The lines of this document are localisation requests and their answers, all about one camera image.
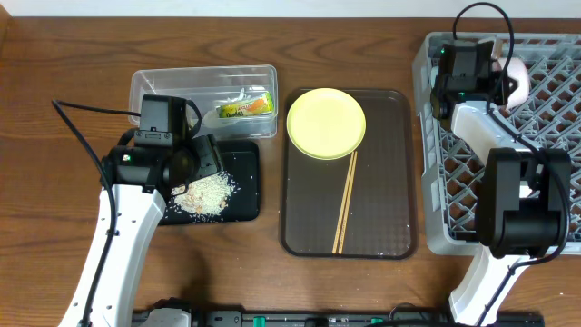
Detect yellow plate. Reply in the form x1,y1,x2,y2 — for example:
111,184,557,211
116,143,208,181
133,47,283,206
286,88,367,160

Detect wooden chopstick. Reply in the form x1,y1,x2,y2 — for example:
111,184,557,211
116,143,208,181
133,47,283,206
332,151,357,254
335,151,358,254

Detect rice food waste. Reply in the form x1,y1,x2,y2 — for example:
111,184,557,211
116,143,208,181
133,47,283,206
170,172,240,218

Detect green orange snack wrapper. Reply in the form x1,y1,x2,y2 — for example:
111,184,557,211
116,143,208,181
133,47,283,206
218,92,274,118

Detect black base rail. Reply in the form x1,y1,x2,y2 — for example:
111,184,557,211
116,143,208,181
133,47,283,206
131,299,546,327

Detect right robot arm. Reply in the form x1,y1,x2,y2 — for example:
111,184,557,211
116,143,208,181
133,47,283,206
430,40,571,326

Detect black plastic tray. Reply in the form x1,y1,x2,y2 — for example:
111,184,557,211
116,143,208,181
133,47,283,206
161,141,261,225

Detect brown serving tray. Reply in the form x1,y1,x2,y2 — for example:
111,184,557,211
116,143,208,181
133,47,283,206
281,89,418,260

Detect white bowl with food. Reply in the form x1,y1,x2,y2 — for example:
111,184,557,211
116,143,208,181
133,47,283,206
488,58,530,110

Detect grey dishwasher rack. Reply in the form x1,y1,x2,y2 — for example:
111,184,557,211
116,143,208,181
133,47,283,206
412,32,580,255

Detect clear plastic waste bin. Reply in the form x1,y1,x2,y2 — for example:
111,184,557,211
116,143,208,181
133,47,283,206
129,64,278,140

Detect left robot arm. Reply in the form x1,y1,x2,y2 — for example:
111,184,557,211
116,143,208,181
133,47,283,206
52,94,223,326

